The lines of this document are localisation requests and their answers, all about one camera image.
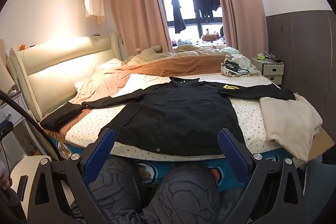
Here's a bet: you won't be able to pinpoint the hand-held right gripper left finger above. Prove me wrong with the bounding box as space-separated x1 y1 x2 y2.
26 128 143 224

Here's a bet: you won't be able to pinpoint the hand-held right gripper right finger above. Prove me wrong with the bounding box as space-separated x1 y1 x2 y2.
210 128 306 224

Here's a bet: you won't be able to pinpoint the black jacket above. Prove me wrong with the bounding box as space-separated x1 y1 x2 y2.
41 76 297 156

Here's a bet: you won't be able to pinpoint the person's left hand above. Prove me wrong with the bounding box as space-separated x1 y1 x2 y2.
0 159 12 190

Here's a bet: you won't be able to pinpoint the floral white bed sheet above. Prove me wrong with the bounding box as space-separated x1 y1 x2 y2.
64 73 297 159

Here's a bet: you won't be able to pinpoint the white side table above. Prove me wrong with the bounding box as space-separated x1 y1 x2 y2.
10 156 69 214

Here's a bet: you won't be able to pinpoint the black flat device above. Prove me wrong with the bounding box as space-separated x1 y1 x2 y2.
16 175 29 201

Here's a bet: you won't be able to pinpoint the cream folded garment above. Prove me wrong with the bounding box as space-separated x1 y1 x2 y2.
259 93 323 164

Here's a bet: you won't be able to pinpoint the person's legs in grey pants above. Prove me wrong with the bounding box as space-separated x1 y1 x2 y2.
71 156 221 224

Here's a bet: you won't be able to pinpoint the pale pink wrinkled sheet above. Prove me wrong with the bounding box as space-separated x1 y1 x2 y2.
71 58 132 105

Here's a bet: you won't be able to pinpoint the bed with cream headboard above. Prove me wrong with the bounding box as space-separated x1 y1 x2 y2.
7 32 326 182

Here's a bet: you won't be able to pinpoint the white nightstand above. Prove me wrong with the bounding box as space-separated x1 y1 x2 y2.
251 56 284 84

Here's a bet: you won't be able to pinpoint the patterned fringed cloth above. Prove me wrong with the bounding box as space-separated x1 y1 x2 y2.
220 54 263 77

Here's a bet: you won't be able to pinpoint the brown blanket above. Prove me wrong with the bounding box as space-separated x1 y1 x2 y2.
42 55 229 140

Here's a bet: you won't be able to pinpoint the beige duvet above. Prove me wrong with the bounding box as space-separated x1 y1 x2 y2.
121 45 238 65

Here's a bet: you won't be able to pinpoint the beige plush toy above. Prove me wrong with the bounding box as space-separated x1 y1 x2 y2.
135 45 163 59

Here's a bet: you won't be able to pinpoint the pink curtain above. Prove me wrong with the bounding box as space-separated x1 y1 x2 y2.
107 0 174 62
209 0 267 56

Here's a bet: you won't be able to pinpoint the black hanging garment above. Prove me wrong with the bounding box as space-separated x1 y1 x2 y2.
169 0 187 34

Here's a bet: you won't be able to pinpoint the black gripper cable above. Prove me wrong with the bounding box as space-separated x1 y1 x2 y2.
0 90 65 161

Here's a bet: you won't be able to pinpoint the black cable bundle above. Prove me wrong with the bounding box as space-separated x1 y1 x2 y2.
223 61 250 75

